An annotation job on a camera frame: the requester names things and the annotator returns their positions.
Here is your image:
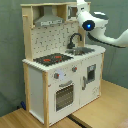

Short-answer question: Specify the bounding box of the black toy stovetop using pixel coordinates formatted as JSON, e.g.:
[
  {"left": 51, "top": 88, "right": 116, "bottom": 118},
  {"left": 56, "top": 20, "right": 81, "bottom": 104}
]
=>
[{"left": 34, "top": 53, "right": 71, "bottom": 66}]

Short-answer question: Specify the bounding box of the red oven knob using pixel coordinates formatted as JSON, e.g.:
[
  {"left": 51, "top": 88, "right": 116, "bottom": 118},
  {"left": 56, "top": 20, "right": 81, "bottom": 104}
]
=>
[
  {"left": 54, "top": 73, "right": 60, "bottom": 79},
  {"left": 71, "top": 66, "right": 78, "bottom": 73}
]

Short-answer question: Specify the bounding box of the red left oven knob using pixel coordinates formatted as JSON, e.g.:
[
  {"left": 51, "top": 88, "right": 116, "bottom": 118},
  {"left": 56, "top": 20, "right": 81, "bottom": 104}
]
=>
[{"left": 54, "top": 73, "right": 60, "bottom": 79}]

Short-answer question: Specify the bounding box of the toy dishwasher door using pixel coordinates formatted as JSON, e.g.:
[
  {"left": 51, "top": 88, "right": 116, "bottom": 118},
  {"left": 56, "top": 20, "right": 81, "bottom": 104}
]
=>
[{"left": 82, "top": 65, "right": 96, "bottom": 89}]

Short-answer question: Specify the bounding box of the wooden toy kitchen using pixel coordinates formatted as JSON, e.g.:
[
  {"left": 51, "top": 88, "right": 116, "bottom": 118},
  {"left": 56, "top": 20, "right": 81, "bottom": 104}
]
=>
[{"left": 22, "top": 2, "right": 105, "bottom": 127}]

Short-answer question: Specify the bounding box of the grey range hood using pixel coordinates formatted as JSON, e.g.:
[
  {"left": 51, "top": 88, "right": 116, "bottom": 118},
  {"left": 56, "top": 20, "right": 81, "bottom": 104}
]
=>
[{"left": 35, "top": 6, "right": 64, "bottom": 27}]

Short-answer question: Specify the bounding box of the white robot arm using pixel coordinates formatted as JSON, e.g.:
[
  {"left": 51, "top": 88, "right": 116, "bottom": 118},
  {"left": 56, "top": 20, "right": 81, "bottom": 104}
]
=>
[{"left": 76, "top": 0, "right": 128, "bottom": 48}]

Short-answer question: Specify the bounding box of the toy oven door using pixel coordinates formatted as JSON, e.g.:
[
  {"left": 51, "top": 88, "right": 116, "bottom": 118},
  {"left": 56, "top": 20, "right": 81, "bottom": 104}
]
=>
[{"left": 55, "top": 81, "right": 74, "bottom": 111}]

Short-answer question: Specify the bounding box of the red right oven knob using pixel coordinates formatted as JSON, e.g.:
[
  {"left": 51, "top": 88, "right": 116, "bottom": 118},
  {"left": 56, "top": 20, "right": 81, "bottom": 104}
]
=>
[{"left": 71, "top": 66, "right": 78, "bottom": 73}]

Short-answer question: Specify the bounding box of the toy microwave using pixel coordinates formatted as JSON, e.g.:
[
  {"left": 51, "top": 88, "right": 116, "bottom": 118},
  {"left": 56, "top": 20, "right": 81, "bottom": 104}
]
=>
[{"left": 67, "top": 5, "right": 77, "bottom": 21}]

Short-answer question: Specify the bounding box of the black toy faucet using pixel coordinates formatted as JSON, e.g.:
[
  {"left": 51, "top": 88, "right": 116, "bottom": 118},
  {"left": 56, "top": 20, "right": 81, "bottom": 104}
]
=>
[{"left": 67, "top": 33, "right": 82, "bottom": 49}]

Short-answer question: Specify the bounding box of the grey toy sink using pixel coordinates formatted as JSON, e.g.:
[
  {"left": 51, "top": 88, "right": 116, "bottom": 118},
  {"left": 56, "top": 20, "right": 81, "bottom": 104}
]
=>
[{"left": 65, "top": 47, "right": 95, "bottom": 56}]

